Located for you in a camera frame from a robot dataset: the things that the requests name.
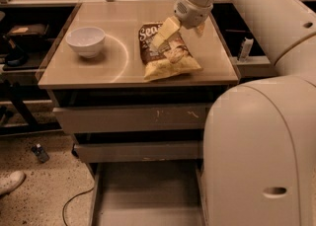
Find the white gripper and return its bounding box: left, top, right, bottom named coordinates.
left=150, top=0, right=213, bottom=50

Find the brown sea salt chip bag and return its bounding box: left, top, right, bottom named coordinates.
left=138, top=23, right=201, bottom=81

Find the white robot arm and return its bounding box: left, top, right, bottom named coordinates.
left=174, top=0, right=316, bottom=226

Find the top grey drawer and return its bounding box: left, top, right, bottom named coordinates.
left=53, top=104, right=210, bottom=133

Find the grey drawer cabinet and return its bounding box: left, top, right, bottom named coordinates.
left=38, top=0, right=240, bottom=226

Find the middle grey drawer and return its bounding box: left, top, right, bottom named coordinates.
left=75, top=140, right=203, bottom=163

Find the open bottom grey drawer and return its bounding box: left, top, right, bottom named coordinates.
left=89, top=160, right=205, bottom=226

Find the white bottle with long nozzle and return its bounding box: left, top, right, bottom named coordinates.
left=237, top=38, right=254, bottom=62

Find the white ceramic bowl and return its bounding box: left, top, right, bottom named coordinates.
left=66, top=27, right=106, bottom=58

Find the black desk lamp base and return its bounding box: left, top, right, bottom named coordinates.
left=2, top=35, right=29, bottom=67

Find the small dark floor gadget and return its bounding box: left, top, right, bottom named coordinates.
left=31, top=144, right=49, bottom=163

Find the white shoe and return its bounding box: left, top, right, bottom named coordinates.
left=0, top=171, right=26, bottom=195

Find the black floor cable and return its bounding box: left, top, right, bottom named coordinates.
left=61, top=186, right=95, bottom=226

